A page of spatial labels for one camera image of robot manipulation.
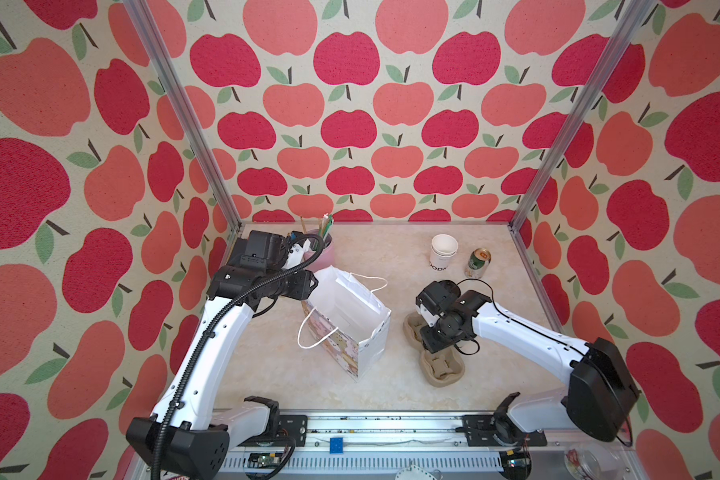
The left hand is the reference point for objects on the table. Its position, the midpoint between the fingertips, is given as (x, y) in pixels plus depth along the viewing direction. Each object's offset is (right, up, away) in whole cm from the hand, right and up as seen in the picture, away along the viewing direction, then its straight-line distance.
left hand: (314, 281), depth 73 cm
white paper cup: (+41, +8, +30) cm, 52 cm away
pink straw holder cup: (+1, +6, +22) cm, 23 cm away
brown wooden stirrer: (-13, +21, +50) cm, 56 cm away
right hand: (+33, -18, +10) cm, 39 cm away
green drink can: (+51, +3, +25) cm, 57 cm away
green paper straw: (+1, +16, +22) cm, 27 cm away
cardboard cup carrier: (+33, -25, +7) cm, 42 cm away
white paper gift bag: (+6, -12, +17) cm, 22 cm away
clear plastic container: (+68, -43, -3) cm, 80 cm away
